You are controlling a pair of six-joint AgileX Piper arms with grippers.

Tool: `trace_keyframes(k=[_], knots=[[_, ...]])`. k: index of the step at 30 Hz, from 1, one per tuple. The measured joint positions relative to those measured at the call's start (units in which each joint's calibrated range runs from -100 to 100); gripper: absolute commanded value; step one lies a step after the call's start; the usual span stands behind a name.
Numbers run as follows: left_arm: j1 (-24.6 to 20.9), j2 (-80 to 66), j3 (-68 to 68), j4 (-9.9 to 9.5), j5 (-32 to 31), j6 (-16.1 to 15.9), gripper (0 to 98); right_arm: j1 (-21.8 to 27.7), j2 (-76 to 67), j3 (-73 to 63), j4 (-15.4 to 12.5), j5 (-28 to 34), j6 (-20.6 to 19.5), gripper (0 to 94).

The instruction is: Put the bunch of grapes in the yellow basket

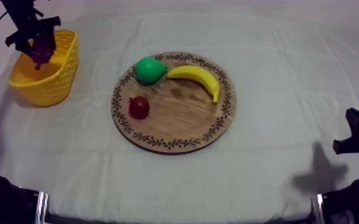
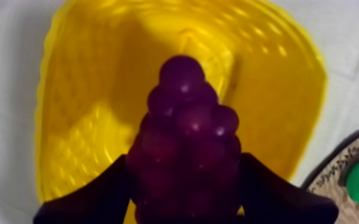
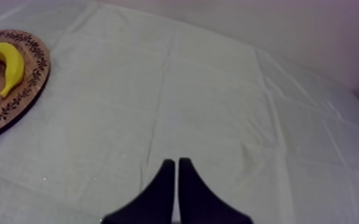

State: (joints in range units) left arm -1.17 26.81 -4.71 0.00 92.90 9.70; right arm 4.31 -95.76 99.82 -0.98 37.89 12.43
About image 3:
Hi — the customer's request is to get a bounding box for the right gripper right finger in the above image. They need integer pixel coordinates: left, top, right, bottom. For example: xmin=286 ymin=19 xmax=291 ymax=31
xmin=178 ymin=157 xmax=254 ymax=224

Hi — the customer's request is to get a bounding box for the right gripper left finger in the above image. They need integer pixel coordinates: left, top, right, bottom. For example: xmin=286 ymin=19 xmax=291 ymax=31
xmin=101 ymin=158 xmax=176 ymax=224

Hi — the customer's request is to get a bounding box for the round wooden board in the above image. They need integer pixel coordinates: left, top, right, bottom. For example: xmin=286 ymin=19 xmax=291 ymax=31
xmin=0 ymin=29 xmax=51 ymax=145

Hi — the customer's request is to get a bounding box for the yellow toy banana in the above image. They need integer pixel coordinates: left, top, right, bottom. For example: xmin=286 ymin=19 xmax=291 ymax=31
xmin=0 ymin=42 xmax=26 ymax=98

